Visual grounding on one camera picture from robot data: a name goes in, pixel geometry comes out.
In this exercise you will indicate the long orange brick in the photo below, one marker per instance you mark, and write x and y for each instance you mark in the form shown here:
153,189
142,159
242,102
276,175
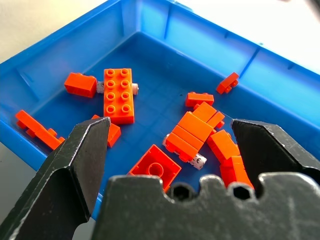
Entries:
37,130

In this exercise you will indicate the blue plastic bin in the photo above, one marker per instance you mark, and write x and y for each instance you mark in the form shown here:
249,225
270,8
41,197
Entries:
160,62

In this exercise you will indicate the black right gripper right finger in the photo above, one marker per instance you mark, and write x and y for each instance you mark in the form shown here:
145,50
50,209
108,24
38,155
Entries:
270,150

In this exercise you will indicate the upside-down orange square brick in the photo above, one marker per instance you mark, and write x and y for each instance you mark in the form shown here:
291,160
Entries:
155,167

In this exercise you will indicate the large orange studded brick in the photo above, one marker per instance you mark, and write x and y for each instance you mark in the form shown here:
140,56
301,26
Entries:
118,97

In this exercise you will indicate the white battery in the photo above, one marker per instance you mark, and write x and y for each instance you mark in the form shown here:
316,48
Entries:
100,86

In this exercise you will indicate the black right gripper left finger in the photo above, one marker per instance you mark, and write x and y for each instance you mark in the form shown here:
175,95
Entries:
62,180

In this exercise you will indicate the orange brick assembly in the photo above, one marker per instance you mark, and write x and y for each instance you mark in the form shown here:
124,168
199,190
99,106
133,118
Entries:
199,161

